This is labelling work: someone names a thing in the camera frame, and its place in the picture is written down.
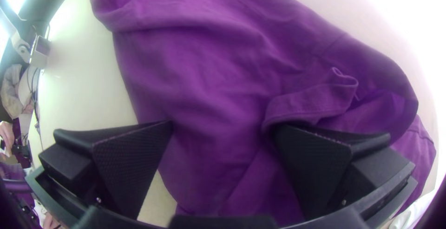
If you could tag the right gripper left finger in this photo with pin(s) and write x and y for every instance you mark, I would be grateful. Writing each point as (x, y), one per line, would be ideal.
(125, 162)

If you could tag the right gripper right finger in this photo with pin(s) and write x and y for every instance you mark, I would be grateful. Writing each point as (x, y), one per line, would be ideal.
(320, 166)

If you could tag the black t-shirt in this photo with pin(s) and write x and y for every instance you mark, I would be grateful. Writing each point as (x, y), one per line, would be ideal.
(226, 65)

